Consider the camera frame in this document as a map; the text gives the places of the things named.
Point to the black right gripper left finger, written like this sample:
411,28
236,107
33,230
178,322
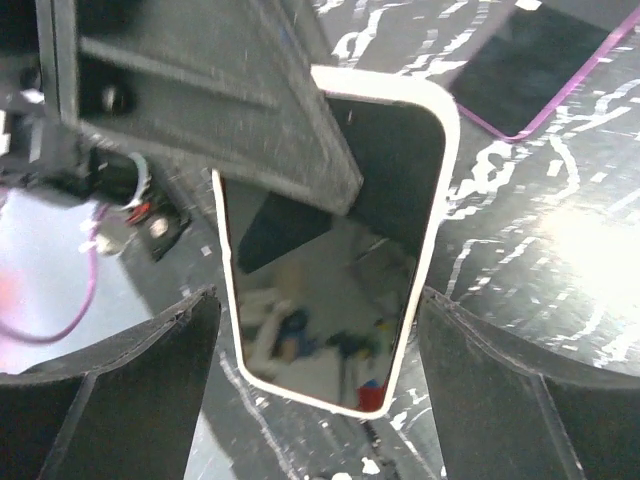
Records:
123,408

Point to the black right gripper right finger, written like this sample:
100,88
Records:
506,408

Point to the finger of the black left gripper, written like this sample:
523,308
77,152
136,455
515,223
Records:
219,84

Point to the purple phone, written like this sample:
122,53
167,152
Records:
532,56

